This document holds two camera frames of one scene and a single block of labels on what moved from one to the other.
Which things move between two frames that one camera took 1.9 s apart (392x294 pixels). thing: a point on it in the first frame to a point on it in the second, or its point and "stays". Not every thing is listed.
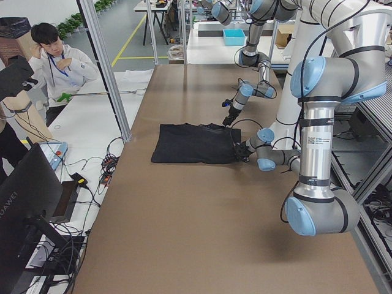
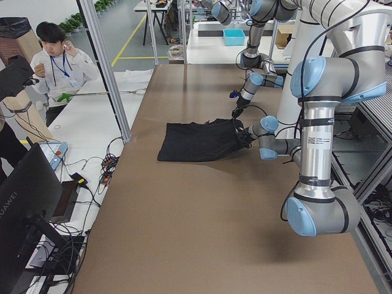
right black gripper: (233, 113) to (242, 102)
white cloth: (132, 80) stays
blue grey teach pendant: (56, 152) stays
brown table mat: (173, 228) stays
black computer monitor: (30, 195) stays
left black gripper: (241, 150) to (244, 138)
